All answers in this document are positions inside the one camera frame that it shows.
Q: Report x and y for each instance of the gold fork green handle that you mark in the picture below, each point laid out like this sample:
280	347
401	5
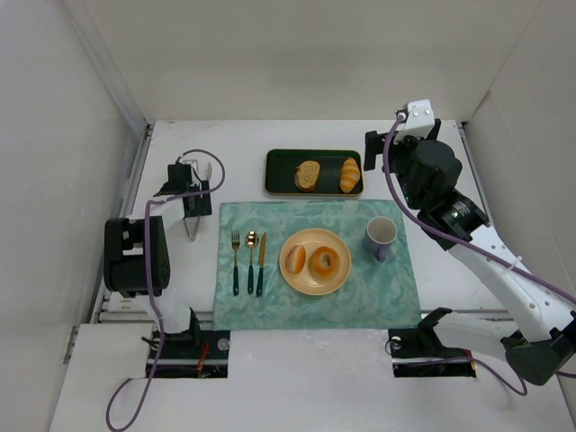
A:
235	243

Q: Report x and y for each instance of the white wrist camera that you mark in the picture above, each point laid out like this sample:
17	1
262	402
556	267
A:
193	164
417	118

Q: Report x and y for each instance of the brown bread slice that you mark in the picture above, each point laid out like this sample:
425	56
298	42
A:
307	175

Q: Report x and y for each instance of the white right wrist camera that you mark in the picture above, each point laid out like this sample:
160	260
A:
417	118

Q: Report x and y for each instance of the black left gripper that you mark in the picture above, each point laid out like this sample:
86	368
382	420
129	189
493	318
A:
198	205

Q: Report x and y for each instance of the yellow round plate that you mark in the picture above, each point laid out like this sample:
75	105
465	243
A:
312	239

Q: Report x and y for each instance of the round bread roll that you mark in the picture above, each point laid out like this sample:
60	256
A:
296	259

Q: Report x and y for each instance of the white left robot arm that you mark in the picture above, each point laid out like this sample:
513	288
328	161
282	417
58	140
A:
124	253

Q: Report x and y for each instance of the gold knife green handle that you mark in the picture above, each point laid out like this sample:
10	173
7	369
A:
261	263

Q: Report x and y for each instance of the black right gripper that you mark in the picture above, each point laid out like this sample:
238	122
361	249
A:
371	150

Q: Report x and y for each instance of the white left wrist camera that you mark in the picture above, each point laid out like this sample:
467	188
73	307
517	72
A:
193	164

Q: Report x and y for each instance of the golden croissant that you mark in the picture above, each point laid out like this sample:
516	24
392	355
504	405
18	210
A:
349	176

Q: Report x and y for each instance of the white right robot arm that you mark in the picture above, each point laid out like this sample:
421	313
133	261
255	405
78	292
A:
540	338

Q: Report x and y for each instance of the dark green serving tray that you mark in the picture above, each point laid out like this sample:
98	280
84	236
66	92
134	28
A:
281	166

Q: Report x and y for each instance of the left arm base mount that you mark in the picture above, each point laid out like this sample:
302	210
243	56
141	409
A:
203	355

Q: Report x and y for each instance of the gold spoon green handle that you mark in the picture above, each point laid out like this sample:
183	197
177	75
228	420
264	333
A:
251	241

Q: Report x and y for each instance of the purple mug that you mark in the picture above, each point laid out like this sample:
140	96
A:
379	235

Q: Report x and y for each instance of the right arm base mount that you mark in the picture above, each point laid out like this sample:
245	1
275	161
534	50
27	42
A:
418	353

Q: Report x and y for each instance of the aluminium frame rail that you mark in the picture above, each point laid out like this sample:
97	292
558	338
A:
128	192

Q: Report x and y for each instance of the teal patterned placemat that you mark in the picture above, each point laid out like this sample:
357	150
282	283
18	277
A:
374	296

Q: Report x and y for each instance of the glazed bagel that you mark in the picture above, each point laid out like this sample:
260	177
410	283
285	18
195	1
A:
324	263

